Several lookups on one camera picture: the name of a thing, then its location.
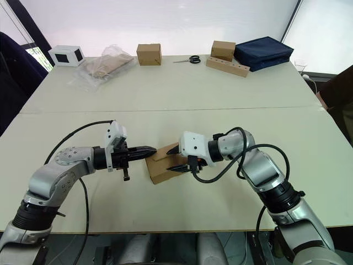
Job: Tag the wooden block with holes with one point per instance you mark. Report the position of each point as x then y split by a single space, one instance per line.
227 67

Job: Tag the navy blue fabric bag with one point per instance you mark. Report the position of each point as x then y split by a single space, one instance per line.
262 53

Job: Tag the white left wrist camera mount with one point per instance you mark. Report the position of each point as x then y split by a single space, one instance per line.
113 132

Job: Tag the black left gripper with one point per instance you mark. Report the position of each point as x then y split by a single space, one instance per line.
121 158

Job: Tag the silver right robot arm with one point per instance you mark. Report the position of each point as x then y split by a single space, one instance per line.
264 165

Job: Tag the grey rounded shape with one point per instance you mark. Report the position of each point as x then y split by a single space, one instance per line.
140 249
212 249

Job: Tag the closed cardboard box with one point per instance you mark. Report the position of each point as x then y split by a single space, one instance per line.
222 51
149 55

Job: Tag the small cardboard box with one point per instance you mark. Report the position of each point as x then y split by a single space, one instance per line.
160 168

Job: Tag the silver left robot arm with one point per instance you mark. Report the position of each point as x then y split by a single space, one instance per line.
55 171

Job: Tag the black window frame post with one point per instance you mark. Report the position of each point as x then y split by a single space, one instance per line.
34 33
291 19

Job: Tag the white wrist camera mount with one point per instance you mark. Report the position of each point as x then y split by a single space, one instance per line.
113 132
194 143

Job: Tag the dark blue chair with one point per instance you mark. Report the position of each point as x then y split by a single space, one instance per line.
16 77

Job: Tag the brown chair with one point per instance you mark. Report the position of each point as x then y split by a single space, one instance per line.
337 94

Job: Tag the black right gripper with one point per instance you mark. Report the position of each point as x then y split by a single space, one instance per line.
196 163

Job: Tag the white box with black panels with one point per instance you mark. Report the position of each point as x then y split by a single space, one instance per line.
66 56

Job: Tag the clear plastic bag with cardboard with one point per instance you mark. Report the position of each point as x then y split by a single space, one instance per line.
107 64

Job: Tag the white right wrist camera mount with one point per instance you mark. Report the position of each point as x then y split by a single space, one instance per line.
194 143

